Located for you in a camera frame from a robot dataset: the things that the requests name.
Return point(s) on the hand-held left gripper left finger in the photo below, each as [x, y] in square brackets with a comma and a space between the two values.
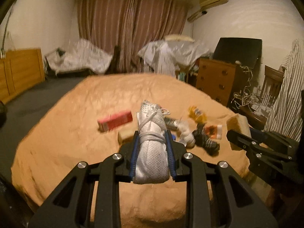
[133, 161]

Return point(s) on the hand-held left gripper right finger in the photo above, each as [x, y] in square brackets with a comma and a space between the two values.
[170, 161]

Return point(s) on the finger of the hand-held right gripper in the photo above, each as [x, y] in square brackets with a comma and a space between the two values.
[239, 140]
[260, 135]

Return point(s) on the large yellow sponge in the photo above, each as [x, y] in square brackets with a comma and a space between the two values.
[237, 123]

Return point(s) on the white mesh sneaker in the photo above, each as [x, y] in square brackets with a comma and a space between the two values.
[152, 161]

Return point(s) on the orange and white tube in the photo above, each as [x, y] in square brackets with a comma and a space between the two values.
[213, 131]

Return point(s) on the white knitted sock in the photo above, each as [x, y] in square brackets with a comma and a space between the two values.
[186, 131]

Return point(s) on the dark wooden desk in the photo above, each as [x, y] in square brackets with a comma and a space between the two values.
[254, 118]

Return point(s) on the small yellow sponge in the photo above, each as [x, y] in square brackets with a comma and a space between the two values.
[124, 136]

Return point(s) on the dark striped sock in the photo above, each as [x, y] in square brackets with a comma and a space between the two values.
[204, 141]

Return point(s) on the dark small packet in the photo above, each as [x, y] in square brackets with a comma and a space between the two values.
[170, 122]

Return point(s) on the red cardboard box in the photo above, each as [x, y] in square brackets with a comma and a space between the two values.
[116, 121]

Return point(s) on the striped shirt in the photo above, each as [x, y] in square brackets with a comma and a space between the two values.
[287, 99]

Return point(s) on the yellow crumpled snack wrapper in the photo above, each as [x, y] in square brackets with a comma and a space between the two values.
[196, 114]

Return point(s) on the wooden chair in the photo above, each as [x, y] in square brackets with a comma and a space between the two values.
[273, 80]

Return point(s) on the orange bed blanket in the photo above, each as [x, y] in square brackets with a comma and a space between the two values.
[71, 147]

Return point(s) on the brown wooden dresser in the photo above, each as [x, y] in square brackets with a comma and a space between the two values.
[216, 80]

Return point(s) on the small green seat chair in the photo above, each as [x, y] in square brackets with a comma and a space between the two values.
[181, 74]

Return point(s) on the black monitor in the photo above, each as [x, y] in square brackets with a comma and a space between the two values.
[237, 49]

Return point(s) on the white plastic cover sheet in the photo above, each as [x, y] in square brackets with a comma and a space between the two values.
[171, 52]
[83, 57]

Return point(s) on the beige pillow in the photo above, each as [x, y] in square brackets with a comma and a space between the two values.
[179, 38]

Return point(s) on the dark grey bed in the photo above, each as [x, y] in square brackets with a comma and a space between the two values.
[28, 104]

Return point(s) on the pink curtain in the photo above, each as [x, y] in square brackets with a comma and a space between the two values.
[118, 28]

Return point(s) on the dark round object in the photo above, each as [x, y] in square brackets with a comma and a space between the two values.
[2, 114]

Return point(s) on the light wooden cabinet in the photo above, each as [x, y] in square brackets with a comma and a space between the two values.
[21, 71]

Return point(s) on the curved floor lamp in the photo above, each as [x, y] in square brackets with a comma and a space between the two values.
[5, 32]

